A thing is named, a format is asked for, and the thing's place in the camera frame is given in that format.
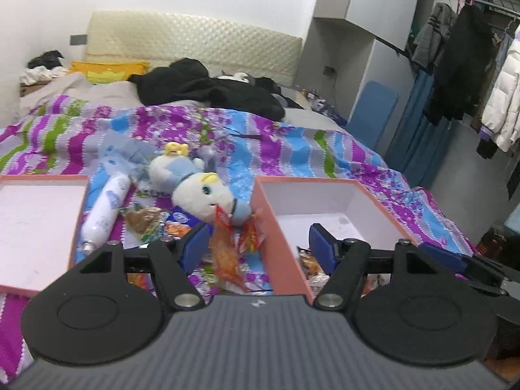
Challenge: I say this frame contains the white blue plush toy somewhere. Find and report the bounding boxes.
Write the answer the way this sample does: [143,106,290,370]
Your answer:
[148,142,253,226]

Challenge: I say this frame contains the cream quilted headboard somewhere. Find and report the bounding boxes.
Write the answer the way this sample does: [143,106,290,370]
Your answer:
[84,11,302,86]

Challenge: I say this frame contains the blue noodle snack bag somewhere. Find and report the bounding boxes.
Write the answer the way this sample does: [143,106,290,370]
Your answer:
[163,207,200,240]

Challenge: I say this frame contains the clothes heap on nightstand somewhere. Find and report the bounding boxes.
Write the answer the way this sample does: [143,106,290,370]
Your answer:
[19,50,69,85]

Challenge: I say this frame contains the clear brown cracker packet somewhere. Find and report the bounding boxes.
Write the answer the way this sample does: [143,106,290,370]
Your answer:
[297,247,324,279]

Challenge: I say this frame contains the hanging black jacket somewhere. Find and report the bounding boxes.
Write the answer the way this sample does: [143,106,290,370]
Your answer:
[423,5,494,126]

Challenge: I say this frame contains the hanging white puffer jacket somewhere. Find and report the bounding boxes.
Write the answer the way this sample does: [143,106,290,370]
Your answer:
[477,27,520,159]

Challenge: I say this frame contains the yellow pillow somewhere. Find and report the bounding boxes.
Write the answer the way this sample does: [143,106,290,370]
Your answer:
[69,61,149,85]

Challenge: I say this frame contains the black clothes pile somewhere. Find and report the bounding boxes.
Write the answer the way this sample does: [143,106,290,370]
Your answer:
[128,58,301,122]

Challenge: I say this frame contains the red top snack bag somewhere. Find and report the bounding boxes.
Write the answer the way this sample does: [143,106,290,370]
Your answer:
[209,205,247,292]

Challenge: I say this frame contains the pink box lid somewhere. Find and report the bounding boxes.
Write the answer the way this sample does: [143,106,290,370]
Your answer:
[0,174,89,297]

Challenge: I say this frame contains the pink cardboard box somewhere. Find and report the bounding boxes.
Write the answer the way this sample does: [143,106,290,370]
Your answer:
[250,176,420,302]

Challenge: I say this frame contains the white spray bottle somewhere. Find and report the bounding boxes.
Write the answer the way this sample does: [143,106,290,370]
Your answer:
[80,173,130,255]

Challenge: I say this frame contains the light blue plastic bag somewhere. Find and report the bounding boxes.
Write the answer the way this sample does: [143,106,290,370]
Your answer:
[98,130,157,181]

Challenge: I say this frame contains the grey wall cabinet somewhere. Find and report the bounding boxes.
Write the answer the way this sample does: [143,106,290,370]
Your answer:
[293,0,418,154]

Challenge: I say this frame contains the orange snack packet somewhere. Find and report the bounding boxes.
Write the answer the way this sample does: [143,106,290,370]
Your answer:
[127,273,154,292]

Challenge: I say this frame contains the red small snack packet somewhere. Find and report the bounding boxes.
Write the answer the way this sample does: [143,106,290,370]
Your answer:
[238,214,265,254]

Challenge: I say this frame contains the white barcode snack packet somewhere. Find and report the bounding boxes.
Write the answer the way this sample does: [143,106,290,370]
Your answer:
[307,272,330,296]

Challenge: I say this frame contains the blue curtain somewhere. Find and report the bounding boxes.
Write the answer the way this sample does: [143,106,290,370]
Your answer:
[384,70,451,189]

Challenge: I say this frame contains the green brown snack packet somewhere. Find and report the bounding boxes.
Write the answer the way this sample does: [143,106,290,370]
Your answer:
[120,205,169,243]

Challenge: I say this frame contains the colourful striped floral bedspread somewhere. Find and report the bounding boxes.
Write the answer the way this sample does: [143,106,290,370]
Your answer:
[0,92,476,382]

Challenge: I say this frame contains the hanging grey striped jacket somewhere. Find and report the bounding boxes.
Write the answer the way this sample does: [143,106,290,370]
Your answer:
[411,3,457,72]

